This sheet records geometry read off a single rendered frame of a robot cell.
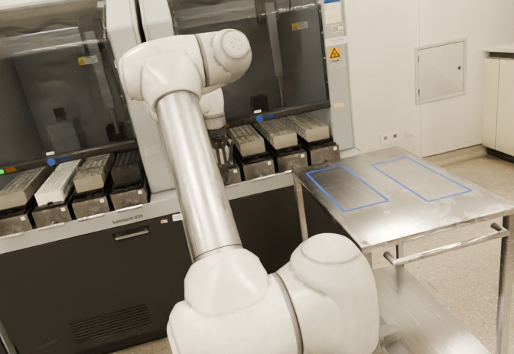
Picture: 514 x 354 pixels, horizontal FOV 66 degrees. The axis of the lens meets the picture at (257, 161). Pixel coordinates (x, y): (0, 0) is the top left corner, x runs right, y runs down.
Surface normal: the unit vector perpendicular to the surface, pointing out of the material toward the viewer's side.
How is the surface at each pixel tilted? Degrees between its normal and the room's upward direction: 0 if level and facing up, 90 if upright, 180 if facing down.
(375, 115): 90
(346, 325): 89
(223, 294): 43
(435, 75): 90
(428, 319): 0
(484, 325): 0
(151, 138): 90
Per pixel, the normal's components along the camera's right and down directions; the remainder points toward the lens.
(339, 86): 0.22, 0.30
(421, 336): -0.15, -0.93
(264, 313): 0.12, -0.50
